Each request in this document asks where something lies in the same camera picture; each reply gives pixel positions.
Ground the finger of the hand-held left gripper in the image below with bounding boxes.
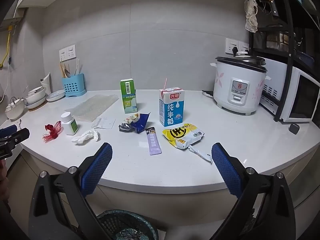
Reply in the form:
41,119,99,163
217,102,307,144
0,125,18,138
0,128,30,147

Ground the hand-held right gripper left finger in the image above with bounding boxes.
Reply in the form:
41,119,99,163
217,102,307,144
28,142,113,240

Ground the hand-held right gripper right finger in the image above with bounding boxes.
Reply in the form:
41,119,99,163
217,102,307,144
211,142,298,240

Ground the white torn wrapper strip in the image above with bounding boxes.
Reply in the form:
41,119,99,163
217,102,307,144
189,145,213,164

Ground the white tissue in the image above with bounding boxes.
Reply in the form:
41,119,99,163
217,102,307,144
71,128,100,145

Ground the red mesh net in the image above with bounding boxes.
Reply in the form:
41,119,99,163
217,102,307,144
42,121,62,143

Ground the clear plastic zip bag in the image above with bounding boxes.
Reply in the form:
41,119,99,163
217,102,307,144
91,117,116,130

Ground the white pill bottle green label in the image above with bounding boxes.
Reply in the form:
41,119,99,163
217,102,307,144
61,112,79,136

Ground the yellow snack packet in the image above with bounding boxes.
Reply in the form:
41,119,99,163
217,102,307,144
162,123,205,151

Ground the blue snack wrapper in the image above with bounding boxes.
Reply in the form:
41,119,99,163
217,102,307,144
118,112,151,135

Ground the purple sachet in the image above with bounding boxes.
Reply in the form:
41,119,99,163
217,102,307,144
145,127,162,155

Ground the bubble wrap sheet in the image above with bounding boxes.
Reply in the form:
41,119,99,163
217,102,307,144
64,94,119,123

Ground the teal mesh trash bin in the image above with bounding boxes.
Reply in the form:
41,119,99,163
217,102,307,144
96,209,160,240

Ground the green medicine box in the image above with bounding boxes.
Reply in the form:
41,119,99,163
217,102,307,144
120,78,138,114

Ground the blue white milk carton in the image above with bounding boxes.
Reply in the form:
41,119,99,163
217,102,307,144
159,78,185,127

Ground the white lidded pot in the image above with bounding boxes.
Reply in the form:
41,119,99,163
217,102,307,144
5,97,27,120

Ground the wooden trivet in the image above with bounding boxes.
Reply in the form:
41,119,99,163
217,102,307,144
26,101,48,112

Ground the blue rimmed plate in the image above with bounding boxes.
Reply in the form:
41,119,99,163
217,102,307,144
46,89,66,102

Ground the white plastic jug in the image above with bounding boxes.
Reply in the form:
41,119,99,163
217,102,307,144
40,72,52,93

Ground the blue utensil holder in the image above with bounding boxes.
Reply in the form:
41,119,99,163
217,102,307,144
62,73,87,98

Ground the white rice cooker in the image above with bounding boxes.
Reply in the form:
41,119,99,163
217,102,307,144
210,47,272,116

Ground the white microwave oven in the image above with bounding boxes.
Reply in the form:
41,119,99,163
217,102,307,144
260,57,320,123

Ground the blue plastic basket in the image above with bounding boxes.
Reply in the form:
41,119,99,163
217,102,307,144
295,51,315,68

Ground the black metal rack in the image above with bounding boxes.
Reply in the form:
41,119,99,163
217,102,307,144
250,0,320,123

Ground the hanging white mesh cloth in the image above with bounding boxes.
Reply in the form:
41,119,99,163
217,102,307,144
244,0,258,32

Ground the yellow hose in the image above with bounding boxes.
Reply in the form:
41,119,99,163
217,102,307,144
0,26,13,69

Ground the white double wall socket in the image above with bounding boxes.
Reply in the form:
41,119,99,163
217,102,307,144
59,44,76,62

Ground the white wall socket with plug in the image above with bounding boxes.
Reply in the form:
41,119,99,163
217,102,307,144
225,38,250,55

